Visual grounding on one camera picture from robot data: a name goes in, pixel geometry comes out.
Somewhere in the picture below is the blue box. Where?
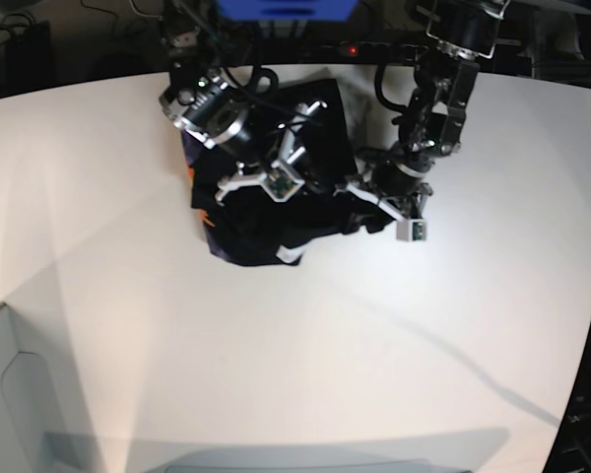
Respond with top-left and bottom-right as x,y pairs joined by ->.
216,0 -> 359,22

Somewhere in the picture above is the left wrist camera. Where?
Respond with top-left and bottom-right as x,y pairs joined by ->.
396,219 -> 427,242

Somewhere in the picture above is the white T-shirt label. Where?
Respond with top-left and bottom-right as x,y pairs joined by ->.
276,245 -> 307,266

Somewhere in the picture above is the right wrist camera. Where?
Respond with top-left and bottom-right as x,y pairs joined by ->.
261,166 -> 305,203

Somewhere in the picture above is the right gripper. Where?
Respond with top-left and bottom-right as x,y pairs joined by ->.
215,100 -> 328,205

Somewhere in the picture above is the black power strip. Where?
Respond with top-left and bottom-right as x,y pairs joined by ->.
316,42 -> 427,66

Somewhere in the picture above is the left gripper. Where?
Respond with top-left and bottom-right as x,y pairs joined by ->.
334,157 -> 432,221

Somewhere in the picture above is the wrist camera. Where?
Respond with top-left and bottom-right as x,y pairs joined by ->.
261,166 -> 305,203
396,219 -> 427,242

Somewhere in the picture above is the black T-shirt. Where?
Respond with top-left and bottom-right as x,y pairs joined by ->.
182,79 -> 378,267

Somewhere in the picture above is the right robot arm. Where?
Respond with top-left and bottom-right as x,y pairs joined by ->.
159,1 -> 328,204

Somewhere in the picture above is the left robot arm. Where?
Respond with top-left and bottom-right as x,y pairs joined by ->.
339,1 -> 508,233

